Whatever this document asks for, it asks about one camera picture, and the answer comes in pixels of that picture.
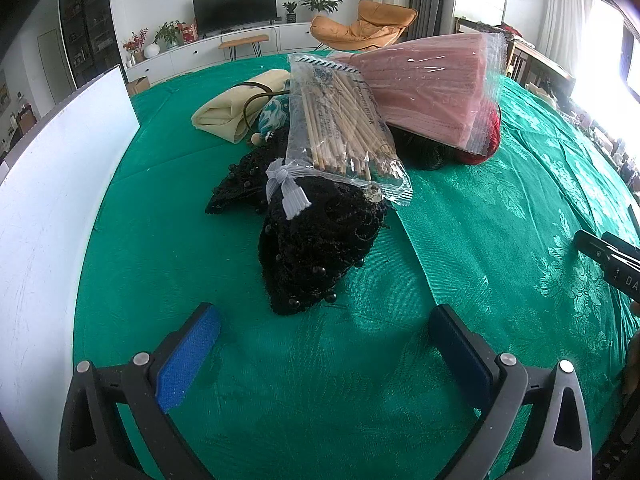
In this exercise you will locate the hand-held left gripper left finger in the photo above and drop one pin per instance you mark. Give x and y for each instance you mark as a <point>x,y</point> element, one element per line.
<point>190,360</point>

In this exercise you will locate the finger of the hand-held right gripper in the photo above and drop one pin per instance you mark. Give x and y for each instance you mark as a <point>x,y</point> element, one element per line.
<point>592,247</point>
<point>625,247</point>

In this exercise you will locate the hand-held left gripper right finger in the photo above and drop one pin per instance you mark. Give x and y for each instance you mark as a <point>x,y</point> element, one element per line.
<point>462,362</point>

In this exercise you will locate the black beaded lace cloth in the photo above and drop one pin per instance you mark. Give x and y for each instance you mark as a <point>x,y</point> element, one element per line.
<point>320,240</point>

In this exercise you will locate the black garbage bag roll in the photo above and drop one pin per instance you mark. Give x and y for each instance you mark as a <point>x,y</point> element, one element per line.
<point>425,152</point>

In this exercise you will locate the person's right hand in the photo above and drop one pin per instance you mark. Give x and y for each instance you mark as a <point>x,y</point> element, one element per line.
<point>633,365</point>

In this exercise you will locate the green tablecloth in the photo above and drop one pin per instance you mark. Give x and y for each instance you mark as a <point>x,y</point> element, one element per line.
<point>500,260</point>

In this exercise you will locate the red foil bag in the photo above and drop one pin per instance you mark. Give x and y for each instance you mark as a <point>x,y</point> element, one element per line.
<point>492,140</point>

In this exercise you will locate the white board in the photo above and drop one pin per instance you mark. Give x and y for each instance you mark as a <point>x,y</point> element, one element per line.
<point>50,185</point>

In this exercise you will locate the clear packet of pink masks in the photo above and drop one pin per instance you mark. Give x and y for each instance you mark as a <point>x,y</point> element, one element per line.
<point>430,90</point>

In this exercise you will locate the white sheer curtain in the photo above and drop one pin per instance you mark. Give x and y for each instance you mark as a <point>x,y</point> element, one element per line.
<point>570,5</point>

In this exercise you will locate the cream cloth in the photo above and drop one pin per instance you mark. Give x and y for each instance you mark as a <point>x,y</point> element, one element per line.
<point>225,110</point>

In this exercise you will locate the teal patterned pouch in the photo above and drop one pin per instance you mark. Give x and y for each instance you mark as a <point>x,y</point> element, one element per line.
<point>246,112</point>

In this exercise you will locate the teal patterned cloth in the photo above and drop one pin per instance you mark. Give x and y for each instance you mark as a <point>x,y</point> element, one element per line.
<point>272,117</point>

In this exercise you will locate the clear packet of wooden sticks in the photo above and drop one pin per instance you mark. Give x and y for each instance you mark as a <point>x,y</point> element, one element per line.
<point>340,125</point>

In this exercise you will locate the cardboard box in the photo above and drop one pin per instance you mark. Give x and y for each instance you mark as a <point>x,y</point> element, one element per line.
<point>137,86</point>

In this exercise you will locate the white television cabinet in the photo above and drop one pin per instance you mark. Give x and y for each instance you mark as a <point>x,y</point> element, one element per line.
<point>190,57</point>

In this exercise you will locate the white round vase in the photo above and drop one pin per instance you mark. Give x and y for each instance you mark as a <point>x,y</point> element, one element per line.
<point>151,51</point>

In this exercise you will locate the red flower bouquet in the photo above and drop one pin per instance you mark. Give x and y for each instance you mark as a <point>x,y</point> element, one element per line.
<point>134,45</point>

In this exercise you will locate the wooden bench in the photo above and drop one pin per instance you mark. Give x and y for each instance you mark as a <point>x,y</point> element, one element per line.
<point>244,39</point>

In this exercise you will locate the orange lounge chair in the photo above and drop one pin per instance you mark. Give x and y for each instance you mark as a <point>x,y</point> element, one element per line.
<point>350,30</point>

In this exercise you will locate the bushy green plant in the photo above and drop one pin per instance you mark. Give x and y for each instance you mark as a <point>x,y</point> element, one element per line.
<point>167,34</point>

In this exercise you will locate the red gift box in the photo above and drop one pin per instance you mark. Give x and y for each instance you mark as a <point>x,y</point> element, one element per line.
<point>189,31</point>

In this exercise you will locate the black display cabinet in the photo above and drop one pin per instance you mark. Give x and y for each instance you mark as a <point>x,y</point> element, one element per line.
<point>92,20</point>

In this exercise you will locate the black television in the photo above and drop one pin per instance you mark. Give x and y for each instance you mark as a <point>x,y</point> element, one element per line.
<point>235,7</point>

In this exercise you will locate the small potted plant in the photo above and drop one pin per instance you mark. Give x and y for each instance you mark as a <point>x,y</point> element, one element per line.
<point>290,12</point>

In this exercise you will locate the large green potted plant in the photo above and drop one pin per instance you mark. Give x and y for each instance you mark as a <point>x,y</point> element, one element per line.
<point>320,1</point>

